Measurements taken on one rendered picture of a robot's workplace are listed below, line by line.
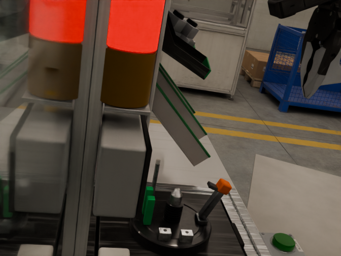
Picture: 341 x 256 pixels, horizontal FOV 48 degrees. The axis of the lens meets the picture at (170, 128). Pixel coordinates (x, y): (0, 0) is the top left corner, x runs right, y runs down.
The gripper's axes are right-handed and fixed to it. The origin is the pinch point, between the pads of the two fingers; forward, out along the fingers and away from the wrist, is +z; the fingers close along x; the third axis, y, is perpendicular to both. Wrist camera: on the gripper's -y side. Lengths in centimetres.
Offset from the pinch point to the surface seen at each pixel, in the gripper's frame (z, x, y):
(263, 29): 75, 828, 336
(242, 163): 123, 213, 91
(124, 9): -11.0, -26.3, -32.7
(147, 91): -4.3, -25.3, -29.7
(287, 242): 26.0, -7.3, 1.7
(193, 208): 24.2, -1.2, -15.0
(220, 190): 17.1, -5.9, -12.6
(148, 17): -10.8, -26.2, -30.7
